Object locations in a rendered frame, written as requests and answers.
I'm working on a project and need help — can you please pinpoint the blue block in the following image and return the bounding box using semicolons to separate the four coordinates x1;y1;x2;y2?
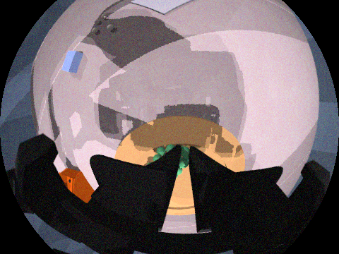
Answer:
62;51;83;73

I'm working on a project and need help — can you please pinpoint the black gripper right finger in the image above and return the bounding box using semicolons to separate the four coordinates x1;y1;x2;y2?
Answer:
189;146;283;233

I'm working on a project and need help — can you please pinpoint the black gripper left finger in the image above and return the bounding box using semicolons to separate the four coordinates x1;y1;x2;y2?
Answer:
90;145;182;231

